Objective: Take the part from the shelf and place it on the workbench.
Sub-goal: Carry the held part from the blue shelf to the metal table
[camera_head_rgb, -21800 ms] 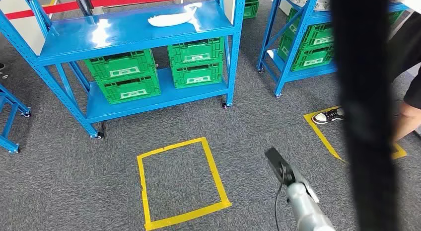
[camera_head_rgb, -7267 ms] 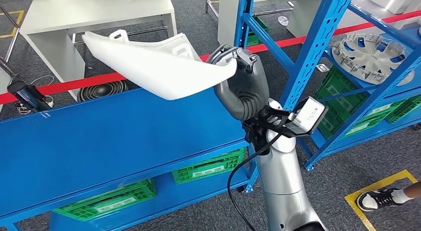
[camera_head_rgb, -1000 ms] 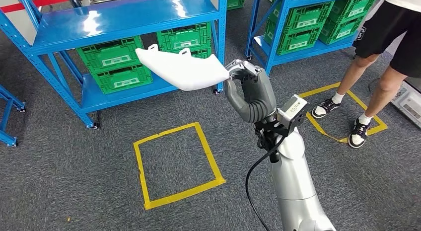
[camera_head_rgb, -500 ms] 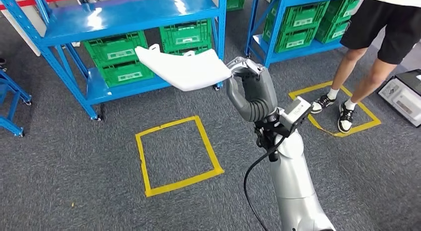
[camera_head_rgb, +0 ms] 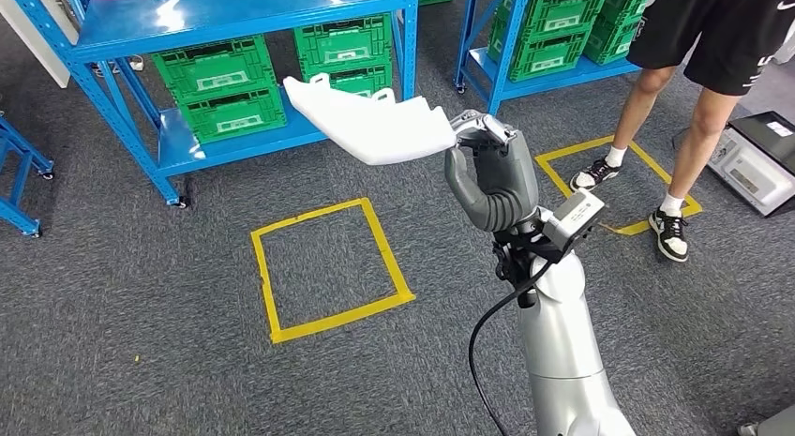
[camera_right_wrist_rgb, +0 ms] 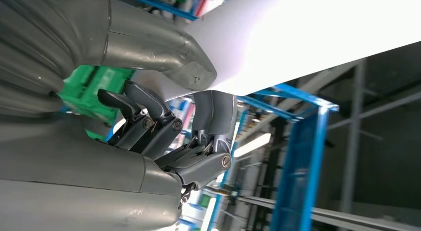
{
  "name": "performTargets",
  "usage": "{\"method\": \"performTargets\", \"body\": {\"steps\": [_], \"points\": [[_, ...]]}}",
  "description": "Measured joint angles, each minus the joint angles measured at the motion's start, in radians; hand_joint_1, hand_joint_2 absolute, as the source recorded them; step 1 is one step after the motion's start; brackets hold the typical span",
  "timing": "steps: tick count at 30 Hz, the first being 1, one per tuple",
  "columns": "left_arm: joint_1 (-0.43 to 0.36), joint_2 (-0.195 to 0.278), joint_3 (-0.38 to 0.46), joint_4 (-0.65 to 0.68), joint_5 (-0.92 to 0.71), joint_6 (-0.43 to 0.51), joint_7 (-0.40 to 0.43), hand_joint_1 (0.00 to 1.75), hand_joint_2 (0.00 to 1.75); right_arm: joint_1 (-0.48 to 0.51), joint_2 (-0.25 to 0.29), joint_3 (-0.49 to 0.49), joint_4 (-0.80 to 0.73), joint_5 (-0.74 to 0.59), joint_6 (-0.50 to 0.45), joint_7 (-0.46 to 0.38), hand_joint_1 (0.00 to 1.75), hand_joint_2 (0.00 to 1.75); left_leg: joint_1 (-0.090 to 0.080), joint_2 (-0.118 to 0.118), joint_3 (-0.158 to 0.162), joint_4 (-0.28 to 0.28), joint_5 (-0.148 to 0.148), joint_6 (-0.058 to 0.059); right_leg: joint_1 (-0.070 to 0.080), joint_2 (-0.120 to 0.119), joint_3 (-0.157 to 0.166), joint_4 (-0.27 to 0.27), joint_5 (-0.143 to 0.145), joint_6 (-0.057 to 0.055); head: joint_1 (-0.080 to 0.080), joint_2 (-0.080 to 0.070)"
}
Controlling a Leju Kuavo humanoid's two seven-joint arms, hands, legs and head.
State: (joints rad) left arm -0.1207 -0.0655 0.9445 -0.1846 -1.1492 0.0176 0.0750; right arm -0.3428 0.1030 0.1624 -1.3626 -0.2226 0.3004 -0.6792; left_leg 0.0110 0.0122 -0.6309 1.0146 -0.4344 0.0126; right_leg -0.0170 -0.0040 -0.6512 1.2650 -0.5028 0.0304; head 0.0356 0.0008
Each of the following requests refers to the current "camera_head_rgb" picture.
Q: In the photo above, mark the white cabinet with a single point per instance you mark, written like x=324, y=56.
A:
x=37, y=42

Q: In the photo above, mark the small blue metal rack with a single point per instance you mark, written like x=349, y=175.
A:
x=18, y=217

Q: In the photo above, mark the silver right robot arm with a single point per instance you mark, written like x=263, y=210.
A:
x=559, y=340

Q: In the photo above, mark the white plastic car part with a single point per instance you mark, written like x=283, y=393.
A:
x=372, y=129

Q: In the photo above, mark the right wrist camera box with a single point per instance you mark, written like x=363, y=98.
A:
x=577, y=219

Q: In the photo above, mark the person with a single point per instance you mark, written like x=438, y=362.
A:
x=714, y=23

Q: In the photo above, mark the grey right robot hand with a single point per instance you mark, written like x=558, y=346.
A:
x=509, y=172

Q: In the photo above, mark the yellow floor tape square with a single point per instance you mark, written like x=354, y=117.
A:
x=551, y=174
x=335, y=318

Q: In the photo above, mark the blue rack with wheel covers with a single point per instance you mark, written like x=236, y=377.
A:
x=559, y=80

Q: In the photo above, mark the black and white appliance box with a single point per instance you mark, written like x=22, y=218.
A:
x=751, y=172

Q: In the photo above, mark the blue metal shelf rack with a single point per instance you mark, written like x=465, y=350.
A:
x=217, y=17

